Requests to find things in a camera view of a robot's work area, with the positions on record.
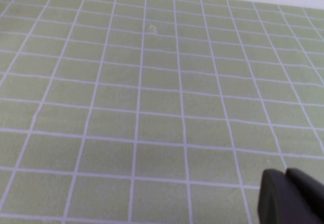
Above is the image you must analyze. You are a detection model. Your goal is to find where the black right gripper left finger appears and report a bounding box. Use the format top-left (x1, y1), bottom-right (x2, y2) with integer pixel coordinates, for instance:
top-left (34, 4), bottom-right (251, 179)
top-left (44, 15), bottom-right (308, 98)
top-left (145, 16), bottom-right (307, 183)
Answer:
top-left (256, 168), bottom-right (324, 224)

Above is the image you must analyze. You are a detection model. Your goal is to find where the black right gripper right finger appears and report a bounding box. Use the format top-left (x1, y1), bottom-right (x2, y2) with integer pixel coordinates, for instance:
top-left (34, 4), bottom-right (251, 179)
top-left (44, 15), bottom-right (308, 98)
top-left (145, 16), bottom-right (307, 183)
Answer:
top-left (284, 167), bottom-right (324, 206)

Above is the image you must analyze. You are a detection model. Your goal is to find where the green grid cutting mat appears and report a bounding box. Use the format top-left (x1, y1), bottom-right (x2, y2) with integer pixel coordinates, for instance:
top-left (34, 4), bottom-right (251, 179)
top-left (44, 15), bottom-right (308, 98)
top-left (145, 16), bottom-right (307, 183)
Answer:
top-left (0, 0), bottom-right (324, 224)

